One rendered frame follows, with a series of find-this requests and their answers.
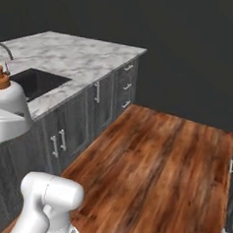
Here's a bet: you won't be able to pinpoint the dark sink basin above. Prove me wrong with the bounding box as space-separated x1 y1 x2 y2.
6 66 74 105

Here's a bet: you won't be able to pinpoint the dark grey drawer front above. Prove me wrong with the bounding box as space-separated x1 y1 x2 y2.
111 92 137 122
113 57 140 85
112 74 138 104

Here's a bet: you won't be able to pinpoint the dark cupboard run silver handles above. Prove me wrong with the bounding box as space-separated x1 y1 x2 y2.
221 110 233 233

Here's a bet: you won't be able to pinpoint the dark grey cabinet panel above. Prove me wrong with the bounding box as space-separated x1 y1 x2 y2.
0 119 54 233

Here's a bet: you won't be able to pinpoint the grey curved tap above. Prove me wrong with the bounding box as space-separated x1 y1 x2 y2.
0 42 15 77

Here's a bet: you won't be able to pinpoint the silver cupboard door handle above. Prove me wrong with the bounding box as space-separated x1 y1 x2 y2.
92 81 102 104
57 128 69 152
48 135 61 159

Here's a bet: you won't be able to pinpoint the orange brown bottle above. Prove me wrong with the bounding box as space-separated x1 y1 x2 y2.
0 64 13 91

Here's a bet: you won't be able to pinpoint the dark grey cupboard door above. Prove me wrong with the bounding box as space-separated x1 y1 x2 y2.
83 70 117 146
54 89 93 168
34 110 67 177

